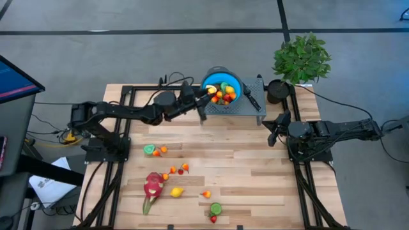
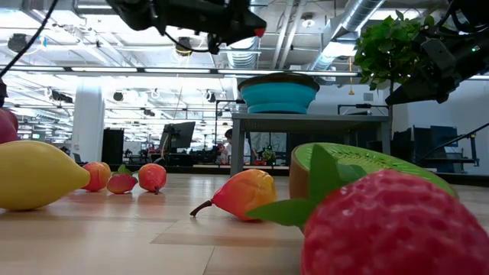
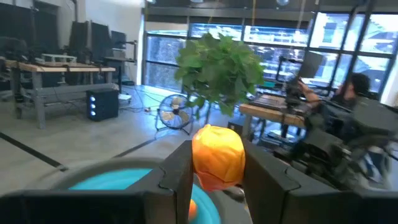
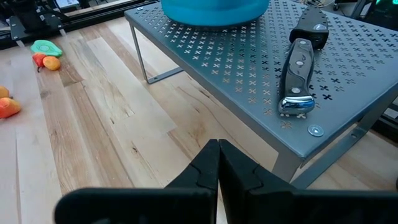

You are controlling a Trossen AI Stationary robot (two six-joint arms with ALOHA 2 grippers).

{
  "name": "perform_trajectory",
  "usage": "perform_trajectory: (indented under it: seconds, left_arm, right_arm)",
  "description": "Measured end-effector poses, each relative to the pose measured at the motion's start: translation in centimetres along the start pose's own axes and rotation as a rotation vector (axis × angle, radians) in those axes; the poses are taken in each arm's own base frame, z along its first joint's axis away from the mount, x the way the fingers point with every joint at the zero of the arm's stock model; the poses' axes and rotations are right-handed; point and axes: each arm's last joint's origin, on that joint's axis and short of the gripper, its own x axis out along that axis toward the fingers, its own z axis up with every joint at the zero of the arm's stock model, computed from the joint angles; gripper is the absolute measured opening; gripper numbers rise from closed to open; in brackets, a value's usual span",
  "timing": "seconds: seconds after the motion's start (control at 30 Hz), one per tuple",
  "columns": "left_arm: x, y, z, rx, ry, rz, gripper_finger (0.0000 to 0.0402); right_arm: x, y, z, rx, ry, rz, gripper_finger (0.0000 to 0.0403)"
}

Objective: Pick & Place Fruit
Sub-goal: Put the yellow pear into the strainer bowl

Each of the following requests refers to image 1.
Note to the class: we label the blue collapsible colander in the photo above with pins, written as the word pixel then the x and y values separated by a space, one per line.
pixel 220 76

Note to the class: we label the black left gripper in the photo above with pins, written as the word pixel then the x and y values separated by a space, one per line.
pixel 201 110

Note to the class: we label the pink dragon fruit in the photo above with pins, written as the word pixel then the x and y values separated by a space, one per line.
pixel 153 187

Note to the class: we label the small red strawberry toy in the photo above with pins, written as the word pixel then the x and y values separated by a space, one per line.
pixel 180 171

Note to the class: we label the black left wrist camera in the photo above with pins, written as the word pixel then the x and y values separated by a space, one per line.
pixel 187 89

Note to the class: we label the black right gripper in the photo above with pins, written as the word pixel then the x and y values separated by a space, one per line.
pixel 274 137

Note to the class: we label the grey equipment base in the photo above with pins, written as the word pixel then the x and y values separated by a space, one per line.
pixel 397 124

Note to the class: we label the black kitchen knife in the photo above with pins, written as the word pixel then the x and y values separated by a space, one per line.
pixel 252 100

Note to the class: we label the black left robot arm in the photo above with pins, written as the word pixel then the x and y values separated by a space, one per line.
pixel 128 110

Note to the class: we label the white paper sheet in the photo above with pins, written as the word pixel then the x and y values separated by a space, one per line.
pixel 48 188

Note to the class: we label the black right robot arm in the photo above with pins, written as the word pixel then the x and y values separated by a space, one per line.
pixel 335 131

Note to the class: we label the grey desk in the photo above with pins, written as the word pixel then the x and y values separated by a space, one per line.
pixel 17 134

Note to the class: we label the monitor with blue screen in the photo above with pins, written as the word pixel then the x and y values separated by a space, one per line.
pixel 16 81

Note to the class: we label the smartphone with pink edge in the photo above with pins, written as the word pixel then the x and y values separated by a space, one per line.
pixel 2 153

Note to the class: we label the green kiwi half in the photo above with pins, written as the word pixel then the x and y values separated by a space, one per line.
pixel 224 86
pixel 216 209

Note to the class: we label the white power adapter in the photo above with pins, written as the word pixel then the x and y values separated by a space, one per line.
pixel 34 206

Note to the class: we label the grey perforated metal shelf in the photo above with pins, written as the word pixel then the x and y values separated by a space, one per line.
pixel 249 108

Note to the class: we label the green avocado half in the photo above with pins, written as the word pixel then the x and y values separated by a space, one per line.
pixel 149 149

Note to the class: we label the red plastic strawberry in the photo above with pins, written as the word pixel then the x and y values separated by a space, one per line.
pixel 213 219

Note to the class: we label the small orange pear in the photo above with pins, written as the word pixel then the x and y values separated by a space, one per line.
pixel 214 99
pixel 206 194
pixel 185 166

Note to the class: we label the green plant in black pot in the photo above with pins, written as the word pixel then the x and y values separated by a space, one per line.
pixel 300 59

